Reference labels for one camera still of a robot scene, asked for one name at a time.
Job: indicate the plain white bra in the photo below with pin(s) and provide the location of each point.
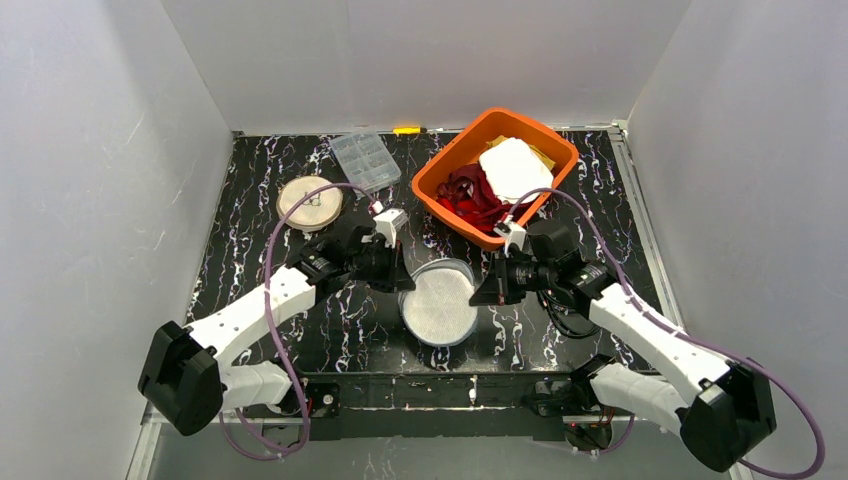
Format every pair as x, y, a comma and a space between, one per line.
512, 169

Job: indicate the clear plastic compartment box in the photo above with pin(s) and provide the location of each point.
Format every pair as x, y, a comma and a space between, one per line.
365, 160

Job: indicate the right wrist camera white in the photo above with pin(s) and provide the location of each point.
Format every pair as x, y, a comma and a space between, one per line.
514, 237

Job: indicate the dark maroon bra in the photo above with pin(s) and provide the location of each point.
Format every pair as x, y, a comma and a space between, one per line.
467, 191

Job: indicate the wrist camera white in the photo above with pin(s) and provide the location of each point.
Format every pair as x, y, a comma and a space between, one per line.
388, 224
514, 237

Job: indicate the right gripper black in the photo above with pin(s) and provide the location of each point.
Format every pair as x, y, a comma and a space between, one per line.
500, 281

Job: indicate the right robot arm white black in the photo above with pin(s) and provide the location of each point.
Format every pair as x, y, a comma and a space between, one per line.
720, 408

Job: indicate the orange plastic bin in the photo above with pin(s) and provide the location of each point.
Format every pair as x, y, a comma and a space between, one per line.
466, 148

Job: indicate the yellow bra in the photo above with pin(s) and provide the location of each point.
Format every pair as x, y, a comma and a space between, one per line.
543, 158

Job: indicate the grey-trim mesh laundry bag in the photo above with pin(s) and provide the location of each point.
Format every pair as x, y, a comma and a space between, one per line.
437, 312

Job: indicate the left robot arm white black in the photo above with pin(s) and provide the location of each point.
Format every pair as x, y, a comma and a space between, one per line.
190, 375

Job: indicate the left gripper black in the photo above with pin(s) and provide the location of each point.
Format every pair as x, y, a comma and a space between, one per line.
383, 263

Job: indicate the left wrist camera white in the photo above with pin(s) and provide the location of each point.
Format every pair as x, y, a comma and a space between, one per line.
388, 224

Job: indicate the red bra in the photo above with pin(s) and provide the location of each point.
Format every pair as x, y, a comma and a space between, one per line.
483, 217

